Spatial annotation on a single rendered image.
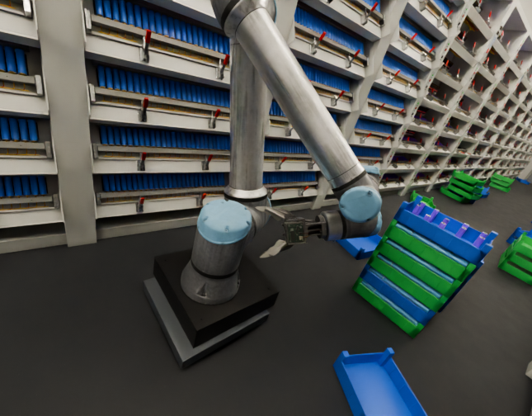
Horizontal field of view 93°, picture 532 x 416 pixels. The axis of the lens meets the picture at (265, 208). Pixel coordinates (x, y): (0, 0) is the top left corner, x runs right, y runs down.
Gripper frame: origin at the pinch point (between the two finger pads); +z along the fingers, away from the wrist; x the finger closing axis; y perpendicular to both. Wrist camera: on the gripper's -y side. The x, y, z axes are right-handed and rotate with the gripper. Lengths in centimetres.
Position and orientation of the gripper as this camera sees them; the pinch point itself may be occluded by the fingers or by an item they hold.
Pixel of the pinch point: (256, 232)
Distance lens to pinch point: 77.9
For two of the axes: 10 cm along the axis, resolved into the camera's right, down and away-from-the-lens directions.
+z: -9.9, 0.9, -0.8
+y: 0.9, 0.5, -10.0
